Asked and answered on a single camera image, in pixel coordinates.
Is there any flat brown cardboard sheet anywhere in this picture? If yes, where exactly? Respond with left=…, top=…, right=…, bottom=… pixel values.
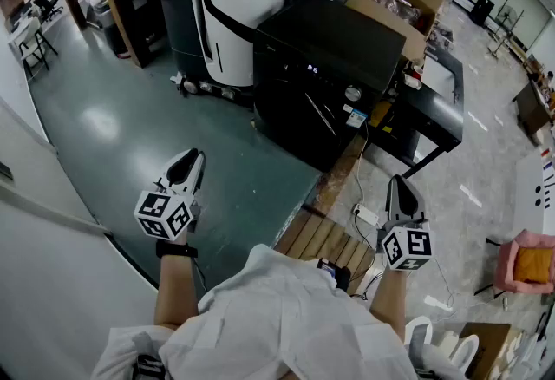
left=458, top=321, right=513, bottom=380

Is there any white plastic chair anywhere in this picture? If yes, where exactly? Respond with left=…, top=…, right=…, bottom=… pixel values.
left=404, top=314, right=481, bottom=376

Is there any yellow cushion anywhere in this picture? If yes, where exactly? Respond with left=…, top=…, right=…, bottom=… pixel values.
left=513, top=246, right=555, bottom=285

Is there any white and black floor scrubber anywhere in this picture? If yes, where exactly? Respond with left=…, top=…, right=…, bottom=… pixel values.
left=152, top=0, right=288, bottom=101

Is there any black chest device with screen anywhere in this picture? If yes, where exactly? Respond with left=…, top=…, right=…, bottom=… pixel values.
left=316, top=257, right=352, bottom=293

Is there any white power strip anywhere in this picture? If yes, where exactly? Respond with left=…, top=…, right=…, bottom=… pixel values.
left=351, top=203, right=382, bottom=226

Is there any black wristband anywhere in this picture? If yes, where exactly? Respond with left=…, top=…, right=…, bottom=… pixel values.
left=154, top=240, right=199, bottom=259

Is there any black metal table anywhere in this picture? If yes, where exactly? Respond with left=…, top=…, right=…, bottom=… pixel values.
left=362, top=43, right=466, bottom=179

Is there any grey shoulder strap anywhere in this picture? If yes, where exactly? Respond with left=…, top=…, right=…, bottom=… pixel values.
left=406, top=322, right=437, bottom=377
left=132, top=331, right=168, bottom=380

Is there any white board panel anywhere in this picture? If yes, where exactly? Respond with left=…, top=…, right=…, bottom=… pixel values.
left=513, top=147, right=555, bottom=237

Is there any brown wooden shelf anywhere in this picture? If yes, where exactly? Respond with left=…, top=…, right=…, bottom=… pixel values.
left=64, top=0, right=171, bottom=69

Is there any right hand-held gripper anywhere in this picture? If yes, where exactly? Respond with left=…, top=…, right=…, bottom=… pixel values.
left=375, top=174, right=435, bottom=272

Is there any person's left forearm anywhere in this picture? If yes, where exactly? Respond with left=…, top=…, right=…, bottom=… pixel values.
left=153, top=237, right=206, bottom=327

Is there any person's white shirt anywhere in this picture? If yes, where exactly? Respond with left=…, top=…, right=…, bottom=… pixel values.
left=89, top=243, right=472, bottom=380

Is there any brown wooden desk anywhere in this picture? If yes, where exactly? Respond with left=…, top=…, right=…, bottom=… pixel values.
left=513, top=77, right=554, bottom=137

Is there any standing fan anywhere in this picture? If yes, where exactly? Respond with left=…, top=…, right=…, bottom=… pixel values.
left=487, top=3, right=526, bottom=59

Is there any black appliance with knob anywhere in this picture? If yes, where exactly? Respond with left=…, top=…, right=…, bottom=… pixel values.
left=252, top=0, right=408, bottom=174

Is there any white cable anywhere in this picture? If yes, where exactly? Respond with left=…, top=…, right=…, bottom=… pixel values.
left=351, top=121, right=385, bottom=253

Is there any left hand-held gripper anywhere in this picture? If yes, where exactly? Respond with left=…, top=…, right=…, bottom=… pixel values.
left=133, top=147, right=206, bottom=241

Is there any black office chair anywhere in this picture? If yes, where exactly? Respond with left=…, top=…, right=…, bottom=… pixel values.
left=33, top=0, right=65, bottom=23

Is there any person's right forearm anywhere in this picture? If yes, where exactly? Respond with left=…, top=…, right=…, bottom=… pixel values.
left=368, top=266, right=411, bottom=344

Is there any black speaker box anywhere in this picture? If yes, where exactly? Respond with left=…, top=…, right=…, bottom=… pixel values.
left=469, top=0, right=496, bottom=28

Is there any wooden slat pallet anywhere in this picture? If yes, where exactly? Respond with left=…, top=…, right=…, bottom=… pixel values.
left=274, top=207, right=376, bottom=297

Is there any white folding chair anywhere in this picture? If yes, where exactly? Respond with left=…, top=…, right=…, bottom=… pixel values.
left=17, top=16, right=60, bottom=72

